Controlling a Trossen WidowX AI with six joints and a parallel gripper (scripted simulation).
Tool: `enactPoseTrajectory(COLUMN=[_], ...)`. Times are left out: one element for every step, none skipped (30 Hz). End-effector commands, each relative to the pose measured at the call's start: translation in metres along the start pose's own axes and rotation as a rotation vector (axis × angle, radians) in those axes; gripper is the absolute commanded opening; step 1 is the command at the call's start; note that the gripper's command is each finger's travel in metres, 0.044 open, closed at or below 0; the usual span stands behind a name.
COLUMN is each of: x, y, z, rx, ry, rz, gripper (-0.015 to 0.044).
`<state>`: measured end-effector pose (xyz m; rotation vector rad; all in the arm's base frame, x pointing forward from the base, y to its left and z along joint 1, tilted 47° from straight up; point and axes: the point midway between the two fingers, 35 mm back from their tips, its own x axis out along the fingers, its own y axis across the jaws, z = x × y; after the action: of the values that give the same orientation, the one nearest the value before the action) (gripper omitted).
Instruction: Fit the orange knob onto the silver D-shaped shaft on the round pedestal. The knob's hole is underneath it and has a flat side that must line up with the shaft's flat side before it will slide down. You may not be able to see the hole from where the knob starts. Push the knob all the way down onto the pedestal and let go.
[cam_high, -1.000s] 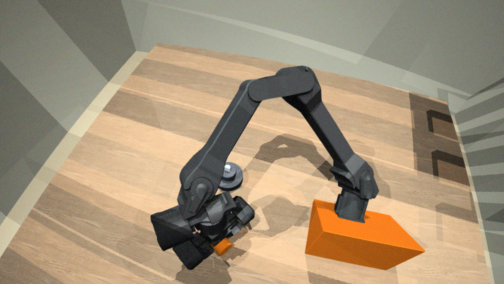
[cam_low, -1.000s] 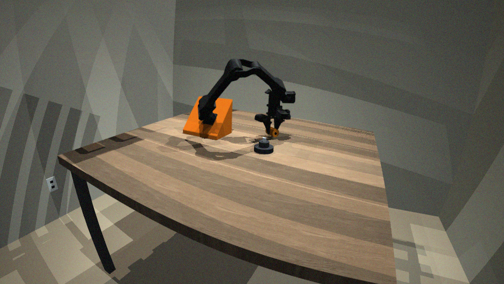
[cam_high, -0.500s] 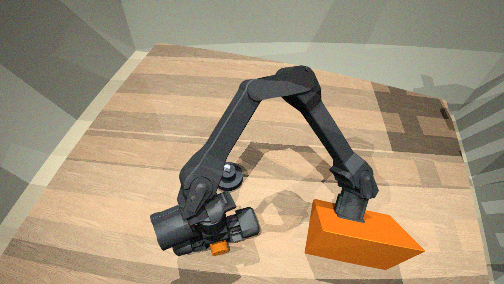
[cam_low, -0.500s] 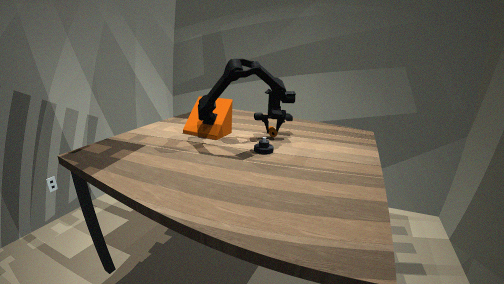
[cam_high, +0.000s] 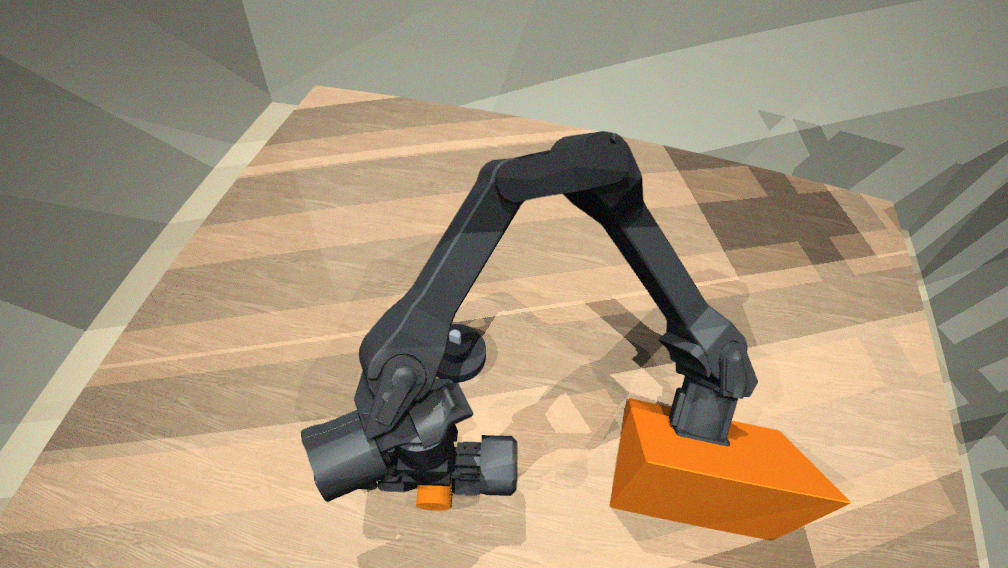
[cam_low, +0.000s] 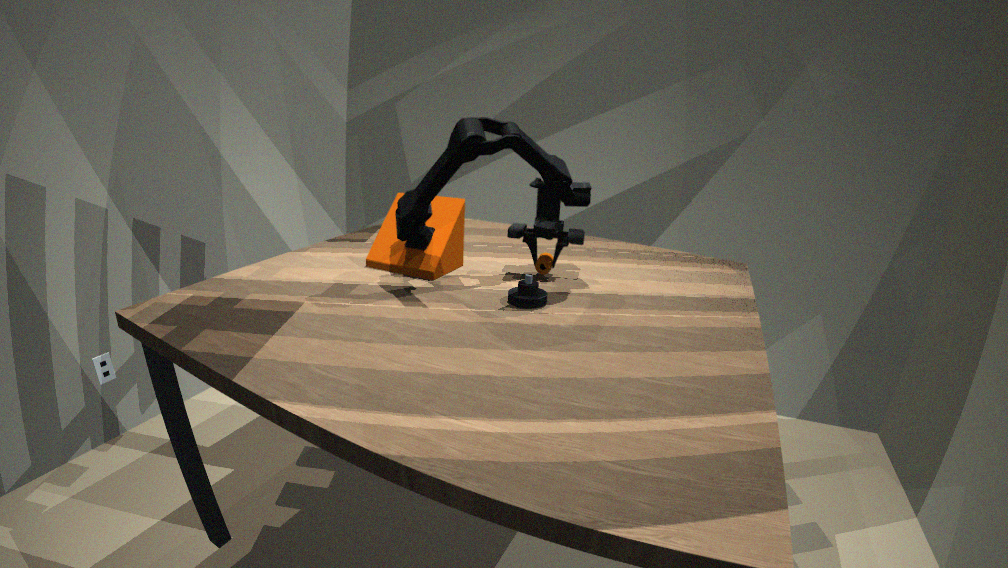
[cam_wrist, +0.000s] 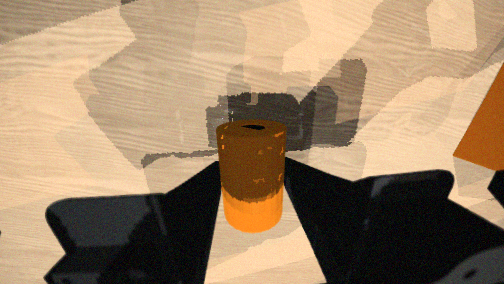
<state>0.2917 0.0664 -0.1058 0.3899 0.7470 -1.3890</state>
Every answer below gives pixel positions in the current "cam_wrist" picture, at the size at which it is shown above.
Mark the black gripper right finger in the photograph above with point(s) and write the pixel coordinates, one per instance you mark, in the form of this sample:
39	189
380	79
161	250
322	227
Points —
337	214

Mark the orange knob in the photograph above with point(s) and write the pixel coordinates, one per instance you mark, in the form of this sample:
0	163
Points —
252	163

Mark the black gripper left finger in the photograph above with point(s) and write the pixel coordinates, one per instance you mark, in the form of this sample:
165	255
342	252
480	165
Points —
180	222

